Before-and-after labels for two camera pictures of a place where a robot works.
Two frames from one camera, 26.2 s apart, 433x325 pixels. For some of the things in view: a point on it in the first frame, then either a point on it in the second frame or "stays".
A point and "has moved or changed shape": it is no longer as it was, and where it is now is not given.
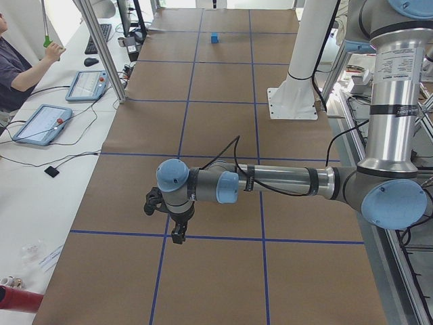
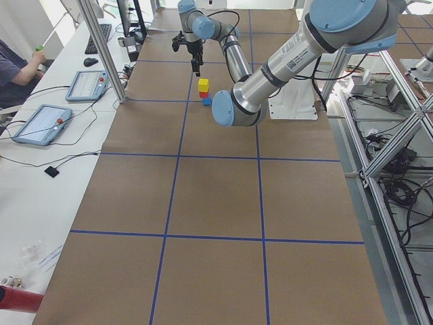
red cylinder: (11, 298) stays
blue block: (214, 38) has moved or changed shape
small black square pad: (51, 171) stays
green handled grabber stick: (47, 41) -> (40, 47)
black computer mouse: (90, 61) stays
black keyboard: (91, 48) stays
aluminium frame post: (84, 9) stays
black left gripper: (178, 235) -> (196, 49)
